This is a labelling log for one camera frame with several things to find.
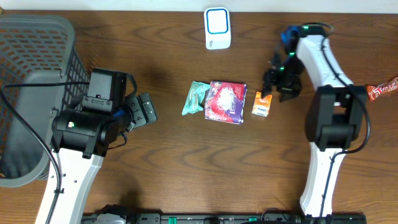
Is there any white orange small packet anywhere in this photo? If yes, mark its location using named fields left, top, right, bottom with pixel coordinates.
left=251, top=91, right=272, bottom=117

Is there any teal wipes packet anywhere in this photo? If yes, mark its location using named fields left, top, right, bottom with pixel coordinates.
left=182, top=81, right=210, bottom=116

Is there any purple red snack packet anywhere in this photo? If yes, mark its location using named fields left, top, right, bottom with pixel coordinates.
left=205, top=81, right=247, bottom=125

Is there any orange red snack packet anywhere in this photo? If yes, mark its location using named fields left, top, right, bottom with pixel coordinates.
left=366, top=77, right=397, bottom=101

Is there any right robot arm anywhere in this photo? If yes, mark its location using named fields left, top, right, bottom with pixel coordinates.
left=261, top=22, right=371, bottom=222

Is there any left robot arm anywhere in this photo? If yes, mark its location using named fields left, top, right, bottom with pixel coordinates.
left=35, top=93, right=157, bottom=223

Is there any grey plastic basket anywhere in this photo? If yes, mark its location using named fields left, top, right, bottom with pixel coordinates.
left=1, top=15, right=89, bottom=187

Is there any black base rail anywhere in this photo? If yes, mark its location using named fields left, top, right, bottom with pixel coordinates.
left=80, top=205, right=367, bottom=224

